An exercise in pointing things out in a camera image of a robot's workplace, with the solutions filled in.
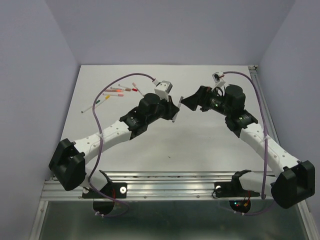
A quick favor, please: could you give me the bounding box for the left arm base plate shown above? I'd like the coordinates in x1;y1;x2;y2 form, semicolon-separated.
82;182;128;199

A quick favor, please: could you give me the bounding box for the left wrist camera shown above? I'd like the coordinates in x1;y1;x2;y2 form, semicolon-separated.
154;81;173;102

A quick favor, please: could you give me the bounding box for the tan orange highlighter pen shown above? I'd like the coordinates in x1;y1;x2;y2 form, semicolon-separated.
104;88;124;93

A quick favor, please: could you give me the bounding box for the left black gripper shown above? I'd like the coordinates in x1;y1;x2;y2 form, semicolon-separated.
146;93;178;124

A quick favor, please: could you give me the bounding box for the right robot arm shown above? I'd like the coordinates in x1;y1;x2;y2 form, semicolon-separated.
181;85;316;209

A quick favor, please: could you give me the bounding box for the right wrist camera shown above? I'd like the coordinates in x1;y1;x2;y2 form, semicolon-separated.
212;71;225;83

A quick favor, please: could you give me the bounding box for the long white green-tip pen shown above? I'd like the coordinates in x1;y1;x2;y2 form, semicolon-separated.
80;100;101;114

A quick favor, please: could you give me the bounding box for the aluminium front rail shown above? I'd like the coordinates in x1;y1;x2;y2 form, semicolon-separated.
41;171;308;201

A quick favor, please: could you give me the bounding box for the peach orange marker pen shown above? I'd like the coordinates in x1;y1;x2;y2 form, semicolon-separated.
132;82;144;97

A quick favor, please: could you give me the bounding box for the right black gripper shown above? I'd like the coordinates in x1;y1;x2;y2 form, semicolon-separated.
181;85;232;117

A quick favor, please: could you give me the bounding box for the grey marker pen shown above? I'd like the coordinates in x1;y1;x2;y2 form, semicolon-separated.
177;96;184;109

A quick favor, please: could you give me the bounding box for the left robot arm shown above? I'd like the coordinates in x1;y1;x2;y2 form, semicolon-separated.
48;93;180;191

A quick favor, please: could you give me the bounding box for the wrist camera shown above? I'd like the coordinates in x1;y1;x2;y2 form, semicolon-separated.
212;71;225;83
154;81;173;102

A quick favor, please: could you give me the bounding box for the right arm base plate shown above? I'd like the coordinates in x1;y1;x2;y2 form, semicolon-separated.
212;181;252;199

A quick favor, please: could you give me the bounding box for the red marker pen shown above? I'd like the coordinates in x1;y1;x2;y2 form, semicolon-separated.
118;84;138;92

